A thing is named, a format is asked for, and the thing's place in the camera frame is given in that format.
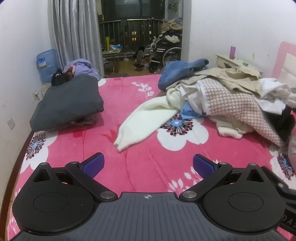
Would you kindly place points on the black floor fan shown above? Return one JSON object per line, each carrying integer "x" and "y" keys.
{"x": 140, "y": 56}

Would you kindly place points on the small table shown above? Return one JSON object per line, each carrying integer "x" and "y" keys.
{"x": 115, "y": 54}

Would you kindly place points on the light blue garment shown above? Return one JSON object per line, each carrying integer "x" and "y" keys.
{"x": 188, "y": 111}

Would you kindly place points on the blue water jug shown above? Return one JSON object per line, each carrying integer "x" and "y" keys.
{"x": 46, "y": 67}

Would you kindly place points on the purple cloth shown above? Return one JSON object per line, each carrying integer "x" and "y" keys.
{"x": 84, "y": 67}

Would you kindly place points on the beige jacket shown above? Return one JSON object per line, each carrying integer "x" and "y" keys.
{"x": 231, "y": 76}

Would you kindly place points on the wall socket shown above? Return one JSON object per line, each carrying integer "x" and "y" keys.
{"x": 11, "y": 123}

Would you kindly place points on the white water dispenser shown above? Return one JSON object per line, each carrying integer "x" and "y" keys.
{"x": 46, "y": 86}

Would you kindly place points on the pink floral blanket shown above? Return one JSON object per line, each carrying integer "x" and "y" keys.
{"x": 138, "y": 129}

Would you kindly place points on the dark grey folded garment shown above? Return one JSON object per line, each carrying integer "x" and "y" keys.
{"x": 67, "y": 99}

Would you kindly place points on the wheelchair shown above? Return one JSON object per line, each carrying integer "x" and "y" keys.
{"x": 161, "y": 46}

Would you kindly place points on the grey curtain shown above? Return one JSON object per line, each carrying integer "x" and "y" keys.
{"x": 74, "y": 34}

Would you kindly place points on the blue jeans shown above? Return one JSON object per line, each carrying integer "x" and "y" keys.
{"x": 175, "y": 71}

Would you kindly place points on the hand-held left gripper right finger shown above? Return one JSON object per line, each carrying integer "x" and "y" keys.
{"x": 203, "y": 165}

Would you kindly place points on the brown folded garment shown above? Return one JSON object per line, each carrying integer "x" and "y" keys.
{"x": 86, "y": 119}

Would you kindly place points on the metal balcony railing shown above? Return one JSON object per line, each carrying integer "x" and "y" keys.
{"x": 129, "y": 30}

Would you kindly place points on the purple cup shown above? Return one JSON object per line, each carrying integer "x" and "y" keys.
{"x": 232, "y": 52}

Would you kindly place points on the pile of clothes on wheelchair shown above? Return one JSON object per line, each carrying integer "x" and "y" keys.
{"x": 172, "y": 27}

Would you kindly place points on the cream nightstand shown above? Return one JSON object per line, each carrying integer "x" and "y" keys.
{"x": 225, "y": 61}

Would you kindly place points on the off-white garment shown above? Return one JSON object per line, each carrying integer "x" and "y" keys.
{"x": 231, "y": 129}

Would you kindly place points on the pink headboard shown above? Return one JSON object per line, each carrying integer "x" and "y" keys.
{"x": 283, "y": 60}

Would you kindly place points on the yellow-green bottle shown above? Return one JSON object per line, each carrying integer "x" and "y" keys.
{"x": 107, "y": 44}

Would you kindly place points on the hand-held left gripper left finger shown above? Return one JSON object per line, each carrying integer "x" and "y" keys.
{"x": 93, "y": 165}

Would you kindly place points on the white power strip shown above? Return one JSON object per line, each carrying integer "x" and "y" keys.
{"x": 37, "y": 95}

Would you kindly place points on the black garment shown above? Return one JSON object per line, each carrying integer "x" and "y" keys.
{"x": 284, "y": 125}

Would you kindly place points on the hanging green plant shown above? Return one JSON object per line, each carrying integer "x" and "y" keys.
{"x": 172, "y": 5}

